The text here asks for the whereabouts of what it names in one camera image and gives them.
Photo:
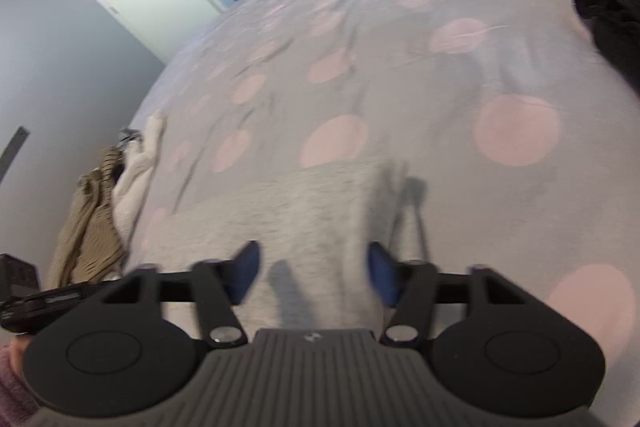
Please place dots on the black folded garment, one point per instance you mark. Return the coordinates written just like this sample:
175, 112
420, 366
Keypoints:
615, 17

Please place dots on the person's left forearm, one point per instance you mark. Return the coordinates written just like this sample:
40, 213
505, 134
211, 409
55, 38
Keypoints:
15, 382

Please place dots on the light grey fleece sweater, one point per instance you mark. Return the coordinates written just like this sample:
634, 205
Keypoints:
300, 207

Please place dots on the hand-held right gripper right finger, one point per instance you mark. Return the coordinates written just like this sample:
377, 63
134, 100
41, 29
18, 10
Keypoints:
382, 274

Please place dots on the bed with polka dot sheet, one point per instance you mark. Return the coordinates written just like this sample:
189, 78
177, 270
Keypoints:
400, 82

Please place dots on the small grey garment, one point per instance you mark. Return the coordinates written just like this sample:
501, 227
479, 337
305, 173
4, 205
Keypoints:
129, 137

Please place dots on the white garment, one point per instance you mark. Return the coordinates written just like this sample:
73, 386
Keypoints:
135, 187

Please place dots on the brown striped garment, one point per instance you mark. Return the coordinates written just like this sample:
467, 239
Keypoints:
85, 227

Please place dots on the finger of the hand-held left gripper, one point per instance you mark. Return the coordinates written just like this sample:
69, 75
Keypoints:
75, 293

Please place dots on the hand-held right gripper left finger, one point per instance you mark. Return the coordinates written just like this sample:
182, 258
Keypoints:
246, 269

